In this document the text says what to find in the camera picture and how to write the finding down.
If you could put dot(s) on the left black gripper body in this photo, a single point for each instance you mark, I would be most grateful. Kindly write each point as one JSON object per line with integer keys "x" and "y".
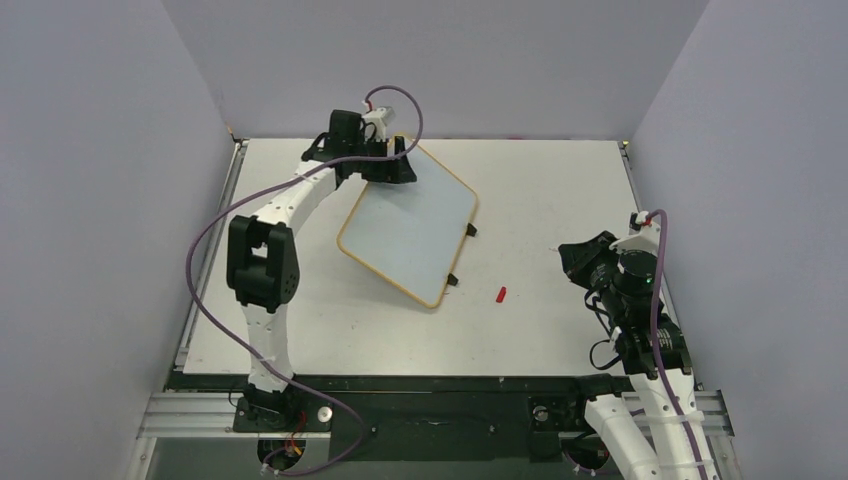
{"x": 379, "y": 171}

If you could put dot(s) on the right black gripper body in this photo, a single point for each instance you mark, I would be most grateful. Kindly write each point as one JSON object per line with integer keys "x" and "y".
{"x": 594, "y": 261}

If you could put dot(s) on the yellow-framed whiteboard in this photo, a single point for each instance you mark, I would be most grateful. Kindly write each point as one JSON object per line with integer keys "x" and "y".
{"x": 411, "y": 235}

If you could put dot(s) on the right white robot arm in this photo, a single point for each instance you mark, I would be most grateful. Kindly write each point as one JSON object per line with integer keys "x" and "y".
{"x": 624, "y": 275}

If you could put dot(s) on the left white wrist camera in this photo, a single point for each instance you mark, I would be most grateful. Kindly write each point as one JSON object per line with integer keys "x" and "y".
{"x": 375, "y": 123}

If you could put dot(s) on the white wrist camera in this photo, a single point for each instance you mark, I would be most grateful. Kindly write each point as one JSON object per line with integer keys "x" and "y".
{"x": 644, "y": 234}
{"x": 375, "y": 123}

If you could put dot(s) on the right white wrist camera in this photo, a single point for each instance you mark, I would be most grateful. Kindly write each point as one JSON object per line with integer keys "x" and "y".
{"x": 644, "y": 234}

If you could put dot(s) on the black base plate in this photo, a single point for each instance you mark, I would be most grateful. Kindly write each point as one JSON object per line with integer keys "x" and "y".
{"x": 421, "y": 418}

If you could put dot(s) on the aluminium frame rail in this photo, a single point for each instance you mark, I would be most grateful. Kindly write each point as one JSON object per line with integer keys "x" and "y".
{"x": 196, "y": 415}

